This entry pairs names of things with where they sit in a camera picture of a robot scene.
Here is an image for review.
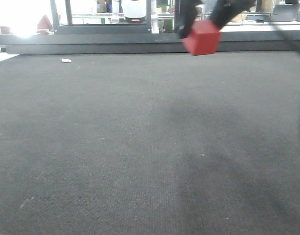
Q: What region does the dark red chair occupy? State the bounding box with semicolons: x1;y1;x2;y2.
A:
36;15;53;35

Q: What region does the white paper scrap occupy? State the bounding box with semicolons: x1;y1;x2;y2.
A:
61;58;71;63

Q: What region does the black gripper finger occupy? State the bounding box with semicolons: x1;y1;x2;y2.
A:
177;0;203;39
209;0;256;29

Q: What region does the white lab table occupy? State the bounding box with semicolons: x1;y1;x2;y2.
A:
221;21;300;32

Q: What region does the black metal frame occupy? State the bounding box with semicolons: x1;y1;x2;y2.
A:
0;0;300;55

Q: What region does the grey laptop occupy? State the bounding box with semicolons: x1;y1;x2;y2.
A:
269;4;300;22

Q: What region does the red magnetic cube block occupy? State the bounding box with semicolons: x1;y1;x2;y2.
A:
183;20;221;56

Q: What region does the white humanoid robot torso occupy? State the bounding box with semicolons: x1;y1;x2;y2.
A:
111;0;159;34

